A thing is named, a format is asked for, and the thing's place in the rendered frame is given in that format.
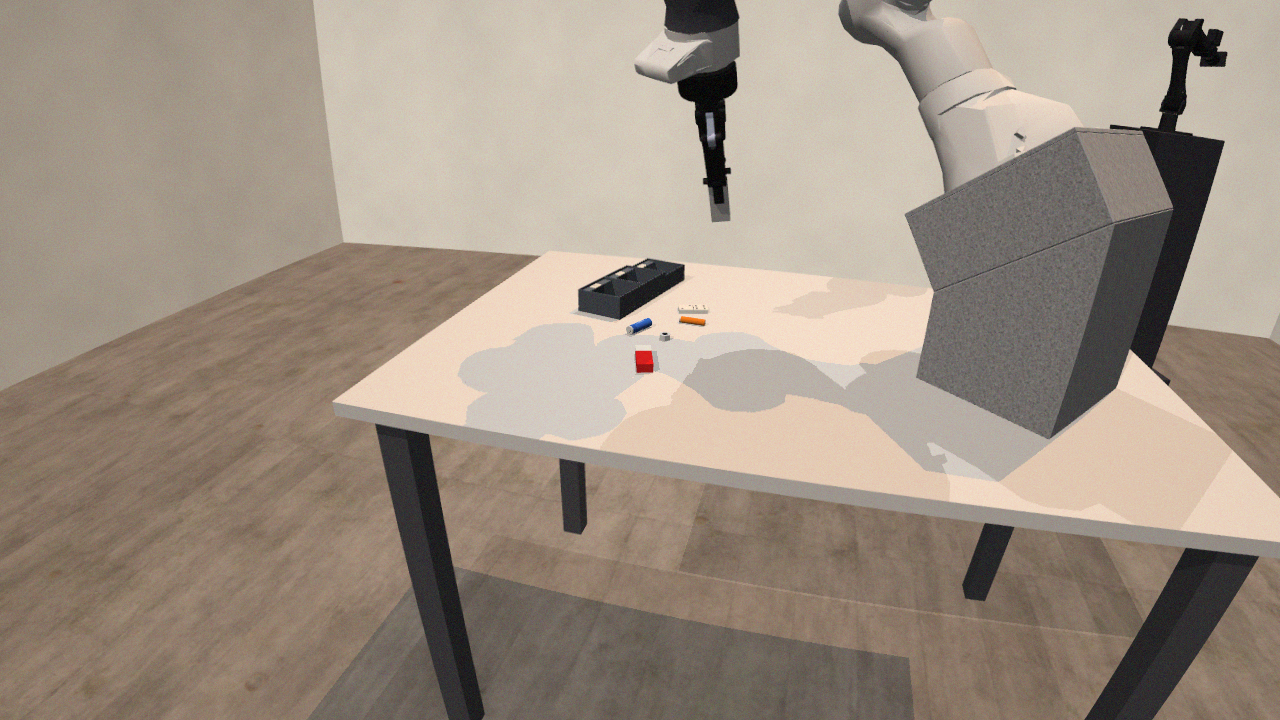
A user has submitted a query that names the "red and white eraser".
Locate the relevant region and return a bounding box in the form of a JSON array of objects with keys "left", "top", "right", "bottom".
[{"left": 635, "top": 345, "right": 653, "bottom": 373}]

